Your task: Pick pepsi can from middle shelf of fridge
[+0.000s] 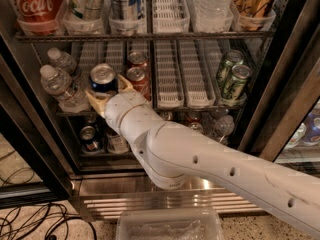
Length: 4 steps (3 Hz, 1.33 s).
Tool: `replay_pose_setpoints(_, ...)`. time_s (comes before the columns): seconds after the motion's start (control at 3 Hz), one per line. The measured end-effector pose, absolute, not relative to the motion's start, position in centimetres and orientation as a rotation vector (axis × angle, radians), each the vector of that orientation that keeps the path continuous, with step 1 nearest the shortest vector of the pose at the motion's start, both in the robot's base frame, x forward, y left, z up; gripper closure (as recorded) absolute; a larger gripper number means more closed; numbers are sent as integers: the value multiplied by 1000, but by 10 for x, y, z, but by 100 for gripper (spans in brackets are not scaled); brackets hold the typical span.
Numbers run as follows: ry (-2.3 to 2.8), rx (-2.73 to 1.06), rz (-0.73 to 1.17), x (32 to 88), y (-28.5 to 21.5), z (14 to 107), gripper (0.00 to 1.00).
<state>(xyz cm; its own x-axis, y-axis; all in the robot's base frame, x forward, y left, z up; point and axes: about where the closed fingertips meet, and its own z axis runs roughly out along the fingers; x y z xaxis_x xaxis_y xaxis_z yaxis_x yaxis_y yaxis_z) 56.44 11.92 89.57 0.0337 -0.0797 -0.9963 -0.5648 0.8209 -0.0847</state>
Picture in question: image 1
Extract rear bottom red can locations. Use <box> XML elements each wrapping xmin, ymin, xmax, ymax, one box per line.
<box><xmin>184</xmin><ymin>111</ymin><xmax>202</xmax><ymax>125</ymax></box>

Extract front green soda can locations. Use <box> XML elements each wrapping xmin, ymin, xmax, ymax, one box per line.
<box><xmin>221</xmin><ymin>65</ymin><xmax>252</xmax><ymax>100</ymax></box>

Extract rear clear water bottle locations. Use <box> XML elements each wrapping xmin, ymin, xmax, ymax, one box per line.
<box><xmin>47</xmin><ymin>47</ymin><xmax>81</xmax><ymax>80</ymax></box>

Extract cans behind right door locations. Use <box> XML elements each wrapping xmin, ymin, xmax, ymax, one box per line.
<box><xmin>285</xmin><ymin>109</ymin><xmax>320</xmax><ymax>149</ymax></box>

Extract green label soda bottle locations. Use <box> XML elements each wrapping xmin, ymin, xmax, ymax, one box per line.
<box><xmin>67</xmin><ymin>0</ymin><xmax>108</xmax><ymax>22</ymax></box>

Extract blue white label bottle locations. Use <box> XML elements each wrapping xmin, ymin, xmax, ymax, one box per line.
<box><xmin>111</xmin><ymin>0</ymin><xmax>143</xmax><ymax>21</ymax></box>

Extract dark bottom shelf bottle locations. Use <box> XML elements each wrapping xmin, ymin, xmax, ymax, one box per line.
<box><xmin>106</xmin><ymin>127</ymin><xmax>129</xmax><ymax>154</ymax></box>

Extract rear red coca-cola can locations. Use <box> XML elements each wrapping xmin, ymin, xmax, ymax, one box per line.
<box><xmin>127</xmin><ymin>51</ymin><xmax>149</xmax><ymax>70</ymax></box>

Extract front clear water bottle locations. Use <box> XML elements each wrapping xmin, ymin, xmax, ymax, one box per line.
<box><xmin>40</xmin><ymin>65</ymin><xmax>90</xmax><ymax>113</ymax></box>

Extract right glass fridge door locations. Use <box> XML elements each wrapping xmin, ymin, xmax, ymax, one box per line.
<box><xmin>234</xmin><ymin>0</ymin><xmax>320</xmax><ymax>162</ymax></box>

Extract green soda can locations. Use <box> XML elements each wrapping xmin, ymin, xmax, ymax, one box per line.
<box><xmin>216</xmin><ymin>50</ymin><xmax>244</xmax><ymax>87</ymax></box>
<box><xmin>221</xmin><ymin>65</ymin><xmax>252</xmax><ymax>100</ymax></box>

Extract clear plastic bin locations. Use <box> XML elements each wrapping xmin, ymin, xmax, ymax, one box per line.
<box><xmin>116</xmin><ymin>208</ymin><xmax>225</xmax><ymax>240</ymax></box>

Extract large red coca-cola bottle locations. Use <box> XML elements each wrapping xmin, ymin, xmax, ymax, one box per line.
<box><xmin>14</xmin><ymin>0</ymin><xmax>64</xmax><ymax>35</ymax></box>

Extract bottom shelf water bottle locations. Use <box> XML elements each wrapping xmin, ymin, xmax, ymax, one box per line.
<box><xmin>211</xmin><ymin>115</ymin><xmax>235</xmax><ymax>145</ymax></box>

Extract rear green soda can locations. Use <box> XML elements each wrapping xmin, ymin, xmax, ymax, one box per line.
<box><xmin>216</xmin><ymin>50</ymin><xmax>244</xmax><ymax>87</ymax></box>

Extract red coca-cola can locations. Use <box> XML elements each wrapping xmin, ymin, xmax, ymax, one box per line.
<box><xmin>126</xmin><ymin>67</ymin><xmax>151</xmax><ymax>101</ymax></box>
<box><xmin>127</xmin><ymin>51</ymin><xmax>149</xmax><ymax>70</ymax></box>
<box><xmin>188</xmin><ymin>122</ymin><xmax>204</xmax><ymax>134</ymax></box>

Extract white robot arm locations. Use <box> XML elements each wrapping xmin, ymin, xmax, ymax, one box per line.
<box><xmin>85</xmin><ymin>78</ymin><xmax>320</xmax><ymax>239</ymax></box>

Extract stainless steel fridge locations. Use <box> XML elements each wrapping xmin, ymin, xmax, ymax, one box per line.
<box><xmin>0</xmin><ymin>0</ymin><xmax>318</xmax><ymax>220</ymax></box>

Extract blue pepsi can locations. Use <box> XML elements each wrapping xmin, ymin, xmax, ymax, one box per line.
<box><xmin>89</xmin><ymin>63</ymin><xmax>118</xmax><ymax>99</ymax></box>

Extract bottom shelf pepsi can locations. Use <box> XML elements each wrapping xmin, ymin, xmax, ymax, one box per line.
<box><xmin>79</xmin><ymin>126</ymin><xmax>103</xmax><ymax>152</ymax></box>

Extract left black fridge door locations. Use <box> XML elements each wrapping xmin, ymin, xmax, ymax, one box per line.
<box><xmin>0</xmin><ymin>79</ymin><xmax>72</xmax><ymax>209</ymax></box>

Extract bottom red coca-cola can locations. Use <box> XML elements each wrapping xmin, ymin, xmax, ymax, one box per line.
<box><xmin>188</xmin><ymin>122</ymin><xmax>204</xmax><ymax>134</ymax></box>

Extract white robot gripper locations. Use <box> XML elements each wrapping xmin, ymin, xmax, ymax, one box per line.
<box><xmin>84</xmin><ymin>73</ymin><xmax>166</xmax><ymax>148</ymax></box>

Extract clear top shelf water bottle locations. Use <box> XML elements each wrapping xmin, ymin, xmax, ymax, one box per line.
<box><xmin>190</xmin><ymin>0</ymin><xmax>236</xmax><ymax>20</ymax></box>

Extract golden tea bottle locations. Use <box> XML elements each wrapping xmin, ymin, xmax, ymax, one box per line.
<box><xmin>231</xmin><ymin>0</ymin><xmax>276</xmax><ymax>31</ymax></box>

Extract black floor cables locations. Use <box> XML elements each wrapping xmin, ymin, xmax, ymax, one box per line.
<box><xmin>0</xmin><ymin>148</ymin><xmax>98</xmax><ymax>240</ymax></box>

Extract front red coca-cola can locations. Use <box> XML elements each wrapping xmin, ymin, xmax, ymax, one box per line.
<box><xmin>126</xmin><ymin>67</ymin><xmax>151</xmax><ymax>101</ymax></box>

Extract rear bottom orange can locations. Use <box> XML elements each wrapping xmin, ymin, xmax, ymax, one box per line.
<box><xmin>160</xmin><ymin>111</ymin><xmax>174</xmax><ymax>121</ymax></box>

